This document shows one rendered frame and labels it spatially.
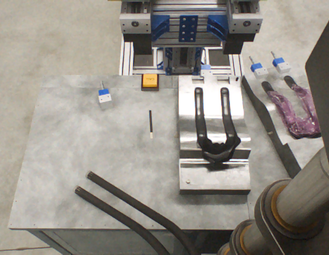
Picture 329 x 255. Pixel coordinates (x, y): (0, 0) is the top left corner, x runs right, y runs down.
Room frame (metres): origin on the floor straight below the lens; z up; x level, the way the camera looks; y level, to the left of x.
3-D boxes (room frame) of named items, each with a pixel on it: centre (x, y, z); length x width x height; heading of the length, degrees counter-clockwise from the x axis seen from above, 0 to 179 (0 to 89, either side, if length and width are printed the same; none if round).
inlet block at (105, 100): (0.88, 0.27, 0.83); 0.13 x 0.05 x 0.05; 15
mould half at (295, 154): (0.75, -0.55, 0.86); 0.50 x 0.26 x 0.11; 17
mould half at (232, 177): (0.67, -0.19, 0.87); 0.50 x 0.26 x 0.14; 0
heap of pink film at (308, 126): (0.76, -0.54, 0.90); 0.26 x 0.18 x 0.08; 17
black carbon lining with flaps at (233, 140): (0.69, -0.20, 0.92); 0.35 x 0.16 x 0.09; 0
